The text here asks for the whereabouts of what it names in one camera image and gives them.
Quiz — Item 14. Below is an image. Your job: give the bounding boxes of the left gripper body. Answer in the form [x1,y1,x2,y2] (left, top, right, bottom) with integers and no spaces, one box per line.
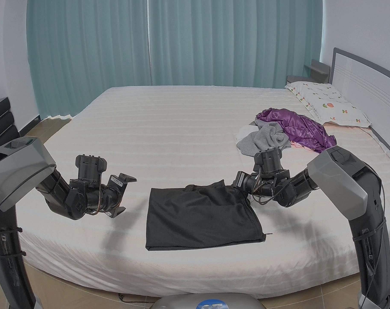
[102,173,128,218]

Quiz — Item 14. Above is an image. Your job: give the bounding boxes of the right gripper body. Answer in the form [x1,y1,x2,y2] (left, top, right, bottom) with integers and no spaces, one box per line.
[233,171,256,192]

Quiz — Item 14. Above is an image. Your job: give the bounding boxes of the black T-shirt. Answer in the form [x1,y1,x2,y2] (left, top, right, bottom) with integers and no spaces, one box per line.
[145,179,267,252]

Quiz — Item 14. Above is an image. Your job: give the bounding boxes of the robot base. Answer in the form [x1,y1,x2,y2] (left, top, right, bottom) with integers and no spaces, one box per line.
[150,294,261,309]

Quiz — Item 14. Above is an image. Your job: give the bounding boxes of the bed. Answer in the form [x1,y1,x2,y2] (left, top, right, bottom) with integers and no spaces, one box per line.
[15,47,390,300]

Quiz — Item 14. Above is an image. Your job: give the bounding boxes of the grey knit garment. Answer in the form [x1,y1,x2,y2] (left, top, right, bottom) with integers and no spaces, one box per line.
[236,121,292,158]

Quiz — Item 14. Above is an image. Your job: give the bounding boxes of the white garment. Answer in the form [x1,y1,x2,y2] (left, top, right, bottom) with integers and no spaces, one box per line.
[235,124,258,142]

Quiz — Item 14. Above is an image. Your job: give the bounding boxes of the purple satin garment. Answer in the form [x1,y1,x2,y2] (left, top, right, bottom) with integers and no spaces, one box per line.
[255,108,338,154]

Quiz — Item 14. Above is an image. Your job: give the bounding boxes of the white printed pillow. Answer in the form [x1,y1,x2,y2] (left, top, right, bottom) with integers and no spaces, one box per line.
[285,81,372,128]

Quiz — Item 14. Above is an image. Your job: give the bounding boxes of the black dressing table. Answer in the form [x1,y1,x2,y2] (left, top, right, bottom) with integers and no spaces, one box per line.
[0,97,20,154]

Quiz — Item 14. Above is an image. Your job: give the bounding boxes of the grey bedside table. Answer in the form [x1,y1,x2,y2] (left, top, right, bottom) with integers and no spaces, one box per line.
[287,59,331,84]

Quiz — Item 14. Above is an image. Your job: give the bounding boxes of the blue-green curtain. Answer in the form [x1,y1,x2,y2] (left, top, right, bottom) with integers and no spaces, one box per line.
[148,0,324,89]
[26,0,152,118]

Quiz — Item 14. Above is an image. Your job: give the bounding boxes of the black cable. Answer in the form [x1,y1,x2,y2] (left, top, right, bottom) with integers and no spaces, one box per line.
[118,293,157,303]

